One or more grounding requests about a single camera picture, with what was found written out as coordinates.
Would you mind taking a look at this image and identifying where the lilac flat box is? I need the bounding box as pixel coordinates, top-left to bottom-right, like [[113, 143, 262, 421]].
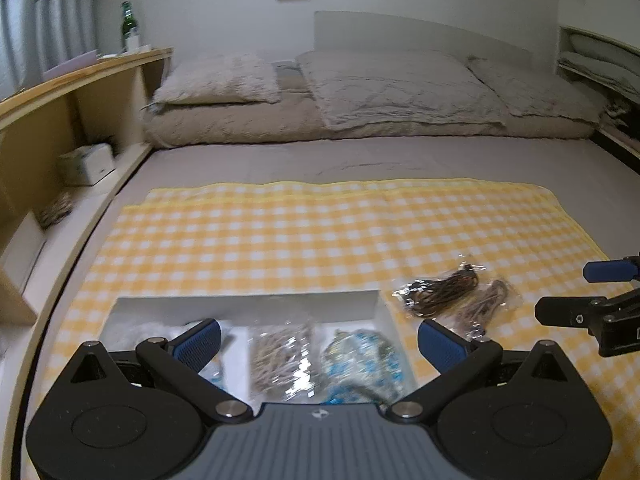
[[43, 50, 98, 81]]

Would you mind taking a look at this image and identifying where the yellow white checkered cloth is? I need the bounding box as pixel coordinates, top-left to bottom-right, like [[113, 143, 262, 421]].
[[43, 179, 639, 479]]

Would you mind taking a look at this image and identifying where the dark brown cord bag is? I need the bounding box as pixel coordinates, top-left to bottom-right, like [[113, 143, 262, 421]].
[[390, 259, 487, 318]]

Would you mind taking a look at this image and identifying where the light brown cord bag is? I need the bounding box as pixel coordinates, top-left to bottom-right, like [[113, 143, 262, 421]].
[[452, 278, 522, 341]]

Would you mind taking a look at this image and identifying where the grey bed sheet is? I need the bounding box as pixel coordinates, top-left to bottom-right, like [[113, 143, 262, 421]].
[[98, 134, 640, 261]]

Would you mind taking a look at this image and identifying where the white card on shelf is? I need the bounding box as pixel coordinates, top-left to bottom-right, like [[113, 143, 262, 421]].
[[1, 211, 46, 292]]

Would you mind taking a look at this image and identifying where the white charger plug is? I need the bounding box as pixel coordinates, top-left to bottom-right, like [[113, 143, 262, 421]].
[[125, 32, 140, 53]]

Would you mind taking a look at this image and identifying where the beige rubber band bag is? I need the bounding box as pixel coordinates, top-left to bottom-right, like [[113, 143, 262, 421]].
[[248, 323, 318, 403]]

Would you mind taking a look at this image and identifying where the grey quilted pillow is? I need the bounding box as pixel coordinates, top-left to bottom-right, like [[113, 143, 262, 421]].
[[466, 58, 599, 125], [296, 51, 506, 131]]

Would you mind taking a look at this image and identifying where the wooden shelf unit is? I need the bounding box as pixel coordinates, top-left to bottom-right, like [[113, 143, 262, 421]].
[[1, 48, 172, 479]]

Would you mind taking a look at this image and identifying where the silver grey curtain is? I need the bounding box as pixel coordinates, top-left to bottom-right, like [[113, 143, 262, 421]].
[[1, 0, 98, 100]]

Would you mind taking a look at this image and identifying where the folded grey bedding stack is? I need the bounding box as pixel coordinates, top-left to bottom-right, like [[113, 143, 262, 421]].
[[559, 34, 639, 101]]

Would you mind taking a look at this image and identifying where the white blue wipe packet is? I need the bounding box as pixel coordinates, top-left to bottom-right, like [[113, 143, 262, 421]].
[[198, 356, 226, 390]]

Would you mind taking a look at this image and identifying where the blue floral fabric pouch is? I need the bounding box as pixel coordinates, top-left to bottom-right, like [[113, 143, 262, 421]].
[[320, 328, 406, 406]]

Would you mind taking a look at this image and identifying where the grey quilted pillow middle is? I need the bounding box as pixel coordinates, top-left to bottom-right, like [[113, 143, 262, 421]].
[[296, 51, 506, 131]]

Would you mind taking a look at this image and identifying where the tissue box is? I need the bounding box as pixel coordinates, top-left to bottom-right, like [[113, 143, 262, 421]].
[[56, 143, 115, 186]]

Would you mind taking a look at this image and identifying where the grey quilted pillow right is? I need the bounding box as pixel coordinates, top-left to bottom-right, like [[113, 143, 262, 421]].
[[466, 58, 599, 125]]

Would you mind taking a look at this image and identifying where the fluffy beige pillow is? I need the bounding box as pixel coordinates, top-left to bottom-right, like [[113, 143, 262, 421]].
[[153, 53, 280, 105]]

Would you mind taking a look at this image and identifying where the white headboard panel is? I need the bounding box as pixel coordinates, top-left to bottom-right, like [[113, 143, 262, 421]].
[[314, 11, 533, 68]]

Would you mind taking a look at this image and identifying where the rope bundle on shelf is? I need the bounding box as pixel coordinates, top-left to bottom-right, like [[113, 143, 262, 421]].
[[37, 188, 75, 229]]

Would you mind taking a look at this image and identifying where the green glass bottle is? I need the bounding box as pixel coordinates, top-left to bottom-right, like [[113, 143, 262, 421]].
[[122, 1, 139, 52]]

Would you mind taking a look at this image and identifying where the white shallow cardboard tray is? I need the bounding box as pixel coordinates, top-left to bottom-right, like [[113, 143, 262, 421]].
[[101, 292, 416, 408]]

